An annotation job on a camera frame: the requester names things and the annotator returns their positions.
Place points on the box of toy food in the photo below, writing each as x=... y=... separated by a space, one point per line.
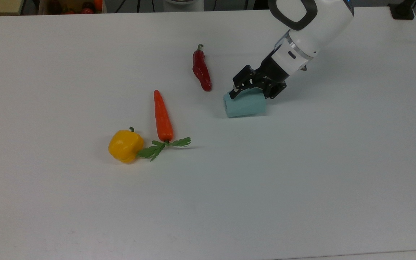
x=70 y=6

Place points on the orange toy carrot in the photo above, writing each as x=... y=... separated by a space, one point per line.
x=163 y=117

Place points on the yellow toy bell pepper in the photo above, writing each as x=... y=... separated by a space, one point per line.
x=125 y=146

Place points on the black table clamp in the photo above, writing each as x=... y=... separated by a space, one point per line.
x=403 y=9

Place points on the red toy chili pepper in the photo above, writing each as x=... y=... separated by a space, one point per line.
x=201 y=70

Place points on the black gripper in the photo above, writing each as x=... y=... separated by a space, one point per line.
x=267 y=77

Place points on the light blue hexagonal mug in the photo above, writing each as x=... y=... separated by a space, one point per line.
x=246 y=105

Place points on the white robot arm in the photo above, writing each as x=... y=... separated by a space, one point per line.
x=312 y=25

